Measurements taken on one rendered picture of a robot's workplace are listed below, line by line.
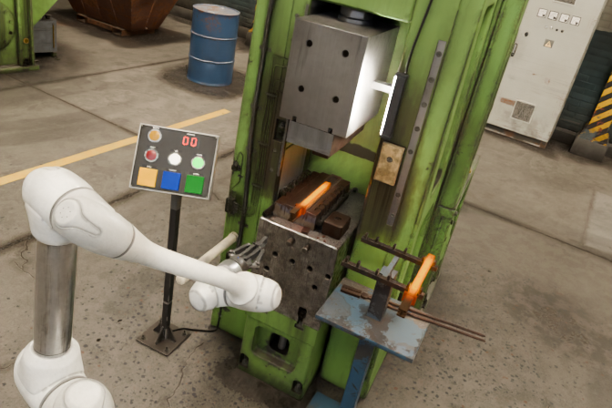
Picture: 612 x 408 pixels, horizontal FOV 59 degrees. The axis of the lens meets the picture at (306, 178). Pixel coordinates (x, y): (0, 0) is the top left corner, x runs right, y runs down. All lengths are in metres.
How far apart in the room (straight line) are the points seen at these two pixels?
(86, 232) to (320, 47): 1.16
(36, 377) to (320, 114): 1.30
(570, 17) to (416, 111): 5.16
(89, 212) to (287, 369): 1.67
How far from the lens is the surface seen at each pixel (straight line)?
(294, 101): 2.18
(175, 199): 2.54
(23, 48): 6.87
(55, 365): 1.75
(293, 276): 2.42
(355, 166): 2.69
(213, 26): 6.74
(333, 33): 2.07
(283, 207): 2.36
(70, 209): 1.32
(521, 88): 7.35
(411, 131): 2.19
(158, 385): 2.85
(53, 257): 1.54
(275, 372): 2.81
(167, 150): 2.39
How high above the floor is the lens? 2.12
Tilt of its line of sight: 26 degrees down
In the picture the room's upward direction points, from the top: 11 degrees clockwise
